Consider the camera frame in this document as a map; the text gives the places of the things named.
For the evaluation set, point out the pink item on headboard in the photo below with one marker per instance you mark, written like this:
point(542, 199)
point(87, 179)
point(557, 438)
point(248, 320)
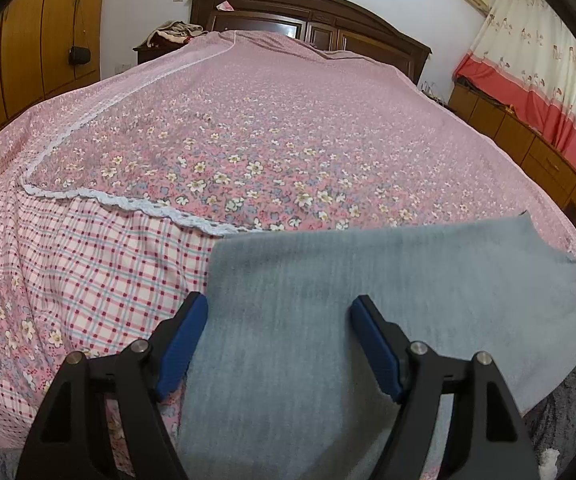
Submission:
point(224, 6)

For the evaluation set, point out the pink floral bedspread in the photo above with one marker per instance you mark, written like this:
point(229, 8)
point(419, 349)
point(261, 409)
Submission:
point(112, 196)

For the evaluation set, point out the wooden low cabinet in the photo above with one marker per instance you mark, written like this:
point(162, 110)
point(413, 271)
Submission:
point(538, 159)

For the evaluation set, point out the black wardrobe door knob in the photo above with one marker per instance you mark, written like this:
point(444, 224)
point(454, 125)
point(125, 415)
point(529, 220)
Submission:
point(79, 56)

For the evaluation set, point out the wooden wardrobe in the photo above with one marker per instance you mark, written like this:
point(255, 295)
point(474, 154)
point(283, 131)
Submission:
point(35, 39)

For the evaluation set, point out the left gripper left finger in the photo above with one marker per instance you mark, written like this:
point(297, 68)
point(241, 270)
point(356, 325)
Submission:
point(69, 438)

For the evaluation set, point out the grey fleece pants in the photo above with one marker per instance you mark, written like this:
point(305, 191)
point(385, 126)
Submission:
point(279, 387)

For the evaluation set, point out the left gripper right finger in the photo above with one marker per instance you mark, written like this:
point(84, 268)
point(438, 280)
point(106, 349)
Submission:
point(487, 438)

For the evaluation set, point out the dark wooden headboard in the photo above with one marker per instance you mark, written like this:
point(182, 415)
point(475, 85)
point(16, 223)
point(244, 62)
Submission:
point(327, 25)

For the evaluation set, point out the cream and red curtain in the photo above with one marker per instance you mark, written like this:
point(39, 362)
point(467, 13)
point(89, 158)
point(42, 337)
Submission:
point(525, 57)

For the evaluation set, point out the clothes pile on nightstand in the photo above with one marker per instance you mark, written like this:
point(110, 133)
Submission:
point(174, 32)

